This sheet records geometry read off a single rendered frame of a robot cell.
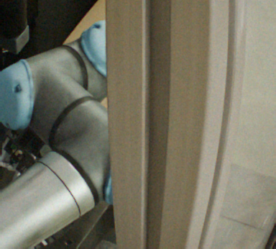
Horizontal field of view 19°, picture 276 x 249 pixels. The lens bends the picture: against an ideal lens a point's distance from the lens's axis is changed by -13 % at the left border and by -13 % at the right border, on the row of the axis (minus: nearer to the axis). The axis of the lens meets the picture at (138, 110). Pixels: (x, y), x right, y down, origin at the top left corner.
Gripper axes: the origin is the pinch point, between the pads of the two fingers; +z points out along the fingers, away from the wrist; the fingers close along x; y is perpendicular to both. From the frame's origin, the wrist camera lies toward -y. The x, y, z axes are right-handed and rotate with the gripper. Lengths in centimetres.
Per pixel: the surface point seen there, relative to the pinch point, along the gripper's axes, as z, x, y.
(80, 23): 18, -5, -54
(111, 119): -77, -1, 53
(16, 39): -3.6, -12.3, -17.6
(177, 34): -84, -2, 54
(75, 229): 6.5, 15.7, -2.6
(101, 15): 16, -2, -58
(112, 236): 11.7, 23.0, -10.6
